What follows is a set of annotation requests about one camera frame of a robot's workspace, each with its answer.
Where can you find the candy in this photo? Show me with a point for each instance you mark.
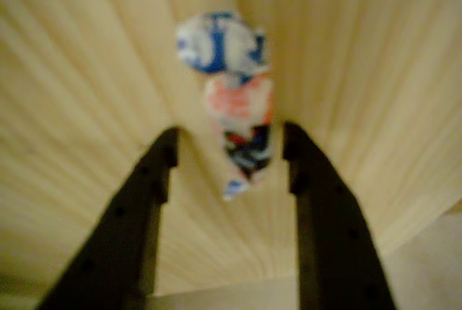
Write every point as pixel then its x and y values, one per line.
pixel 234 100

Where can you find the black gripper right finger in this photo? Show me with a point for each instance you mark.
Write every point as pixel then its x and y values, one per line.
pixel 332 245

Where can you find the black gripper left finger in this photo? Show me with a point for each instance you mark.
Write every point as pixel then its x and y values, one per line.
pixel 126 234

